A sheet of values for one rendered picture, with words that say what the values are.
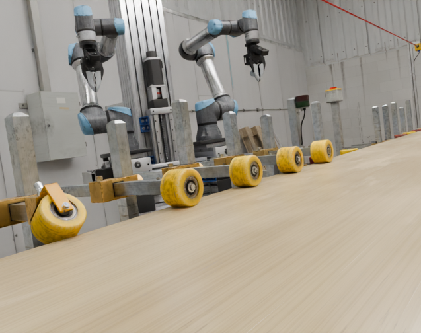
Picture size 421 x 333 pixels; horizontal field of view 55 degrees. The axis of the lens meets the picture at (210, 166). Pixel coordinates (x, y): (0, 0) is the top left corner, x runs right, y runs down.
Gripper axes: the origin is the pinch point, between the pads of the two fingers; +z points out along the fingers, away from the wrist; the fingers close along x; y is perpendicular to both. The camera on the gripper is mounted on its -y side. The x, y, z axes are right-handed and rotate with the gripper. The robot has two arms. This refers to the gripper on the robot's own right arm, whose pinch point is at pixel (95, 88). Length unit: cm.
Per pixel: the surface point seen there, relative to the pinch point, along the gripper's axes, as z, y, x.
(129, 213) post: 44, -77, 12
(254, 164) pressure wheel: 36, -88, -19
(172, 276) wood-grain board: 42, -138, 24
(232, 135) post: 28, -55, -33
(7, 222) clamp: 39, -90, 39
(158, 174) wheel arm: 36, -59, -3
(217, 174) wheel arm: 38, -80, -12
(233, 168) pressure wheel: 36, -87, -14
